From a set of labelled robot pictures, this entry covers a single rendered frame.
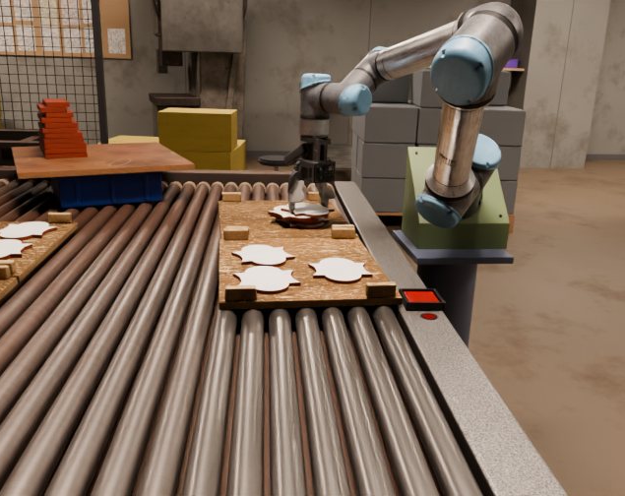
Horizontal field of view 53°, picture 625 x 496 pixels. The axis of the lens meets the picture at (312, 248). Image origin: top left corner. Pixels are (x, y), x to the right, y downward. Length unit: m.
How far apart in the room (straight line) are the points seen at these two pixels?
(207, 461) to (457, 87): 0.82
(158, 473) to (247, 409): 0.16
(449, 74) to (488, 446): 0.70
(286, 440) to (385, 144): 4.32
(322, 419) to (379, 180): 4.29
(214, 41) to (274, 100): 1.76
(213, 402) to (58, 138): 1.39
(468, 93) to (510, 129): 4.01
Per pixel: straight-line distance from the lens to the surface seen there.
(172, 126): 5.77
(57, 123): 2.12
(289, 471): 0.76
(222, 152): 5.72
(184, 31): 7.07
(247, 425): 0.84
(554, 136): 8.91
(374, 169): 5.04
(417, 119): 5.07
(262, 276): 1.28
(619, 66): 10.14
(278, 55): 8.58
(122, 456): 0.81
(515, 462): 0.84
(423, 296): 1.25
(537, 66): 8.70
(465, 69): 1.23
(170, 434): 0.84
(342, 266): 1.35
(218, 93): 7.44
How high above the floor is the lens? 1.38
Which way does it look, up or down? 17 degrees down
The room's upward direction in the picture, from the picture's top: 2 degrees clockwise
